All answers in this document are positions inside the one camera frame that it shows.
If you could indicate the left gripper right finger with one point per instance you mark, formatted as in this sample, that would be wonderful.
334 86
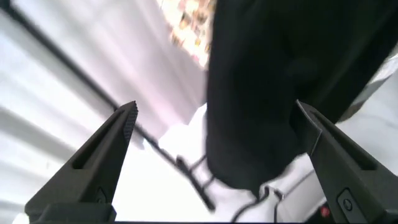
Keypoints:
351 186

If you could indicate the white laundry basket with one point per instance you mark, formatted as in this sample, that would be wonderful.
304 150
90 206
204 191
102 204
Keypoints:
370 90

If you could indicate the cream printed garment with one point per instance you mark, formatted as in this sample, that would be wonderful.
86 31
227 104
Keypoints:
189 28

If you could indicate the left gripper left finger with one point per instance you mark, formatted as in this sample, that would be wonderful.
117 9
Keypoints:
81 186

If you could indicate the black clothes rack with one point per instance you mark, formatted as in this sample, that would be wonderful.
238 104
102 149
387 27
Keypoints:
77 74

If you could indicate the black garment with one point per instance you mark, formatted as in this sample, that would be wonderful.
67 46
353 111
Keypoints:
264 93

